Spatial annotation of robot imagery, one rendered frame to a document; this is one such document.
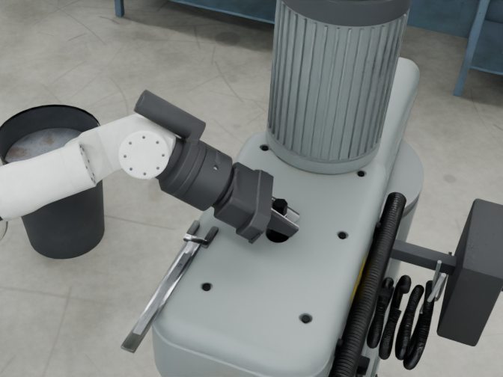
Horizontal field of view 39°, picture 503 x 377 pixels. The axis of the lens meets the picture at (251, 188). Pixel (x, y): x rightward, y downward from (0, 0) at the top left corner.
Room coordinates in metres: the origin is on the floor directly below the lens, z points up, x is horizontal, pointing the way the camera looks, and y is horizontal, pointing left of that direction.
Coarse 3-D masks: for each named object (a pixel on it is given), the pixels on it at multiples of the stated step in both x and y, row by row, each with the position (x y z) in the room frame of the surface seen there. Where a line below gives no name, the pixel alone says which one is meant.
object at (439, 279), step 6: (450, 252) 0.98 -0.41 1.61; (438, 264) 0.91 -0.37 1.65; (438, 270) 0.91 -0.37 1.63; (438, 276) 0.97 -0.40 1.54; (444, 276) 0.88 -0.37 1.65; (438, 282) 0.88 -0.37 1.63; (444, 282) 0.97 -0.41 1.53; (432, 288) 0.92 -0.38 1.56; (438, 288) 0.88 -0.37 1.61; (432, 294) 0.89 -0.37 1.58; (438, 294) 0.96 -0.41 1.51; (438, 300) 0.95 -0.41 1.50; (420, 312) 0.92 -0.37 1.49
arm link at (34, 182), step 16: (32, 160) 0.70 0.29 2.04; (48, 160) 0.70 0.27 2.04; (0, 176) 0.67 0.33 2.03; (16, 176) 0.67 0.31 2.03; (32, 176) 0.67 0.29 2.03; (48, 176) 0.68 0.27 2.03; (64, 176) 0.68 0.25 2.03; (0, 192) 0.65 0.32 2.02; (16, 192) 0.66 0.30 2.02; (32, 192) 0.66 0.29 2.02; (48, 192) 0.67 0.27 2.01; (64, 192) 0.67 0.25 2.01; (0, 208) 0.64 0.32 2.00; (16, 208) 0.65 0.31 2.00; (32, 208) 0.66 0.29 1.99; (0, 224) 0.66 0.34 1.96; (0, 240) 0.66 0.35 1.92
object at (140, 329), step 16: (192, 224) 0.74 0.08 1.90; (192, 240) 0.70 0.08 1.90; (208, 240) 0.71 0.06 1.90; (192, 256) 0.67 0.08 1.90; (176, 272) 0.64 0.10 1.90; (160, 288) 0.61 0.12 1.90; (160, 304) 0.58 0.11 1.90; (144, 320) 0.56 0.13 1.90; (128, 336) 0.53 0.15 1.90; (144, 336) 0.53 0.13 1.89
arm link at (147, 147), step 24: (144, 96) 0.76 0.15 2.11; (144, 120) 0.76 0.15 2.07; (168, 120) 0.75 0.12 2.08; (192, 120) 0.76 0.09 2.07; (120, 144) 0.70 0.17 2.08; (144, 144) 0.70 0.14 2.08; (168, 144) 0.72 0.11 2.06; (192, 144) 0.74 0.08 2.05; (144, 168) 0.68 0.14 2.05; (168, 168) 0.71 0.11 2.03; (192, 168) 0.71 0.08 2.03; (168, 192) 0.70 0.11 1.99
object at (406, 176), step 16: (400, 144) 1.38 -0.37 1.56; (400, 160) 1.32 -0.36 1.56; (416, 160) 1.33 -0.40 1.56; (400, 176) 1.26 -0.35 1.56; (416, 176) 1.27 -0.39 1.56; (400, 192) 1.21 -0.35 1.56; (416, 192) 1.21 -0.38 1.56; (400, 224) 1.16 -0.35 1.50; (400, 240) 1.15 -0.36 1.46; (384, 320) 1.13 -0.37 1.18; (368, 352) 1.06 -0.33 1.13; (368, 368) 1.06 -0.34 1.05
